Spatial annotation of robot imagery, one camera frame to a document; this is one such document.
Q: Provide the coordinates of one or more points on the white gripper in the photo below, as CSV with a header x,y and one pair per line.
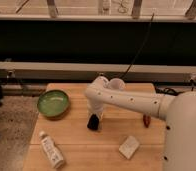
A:
x,y
97,109

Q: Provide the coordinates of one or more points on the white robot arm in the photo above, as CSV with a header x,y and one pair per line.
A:
x,y
178,112

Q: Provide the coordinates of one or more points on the white sponge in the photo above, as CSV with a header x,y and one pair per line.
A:
x,y
129,147

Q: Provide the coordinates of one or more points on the clear plastic cup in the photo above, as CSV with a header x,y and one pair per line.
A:
x,y
116,84

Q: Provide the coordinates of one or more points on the red-brown sausage toy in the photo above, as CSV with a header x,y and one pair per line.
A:
x,y
146,120

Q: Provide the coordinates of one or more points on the green bowl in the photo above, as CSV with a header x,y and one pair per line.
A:
x,y
53,103

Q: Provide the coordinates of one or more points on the white plastic bottle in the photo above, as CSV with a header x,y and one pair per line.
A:
x,y
53,153

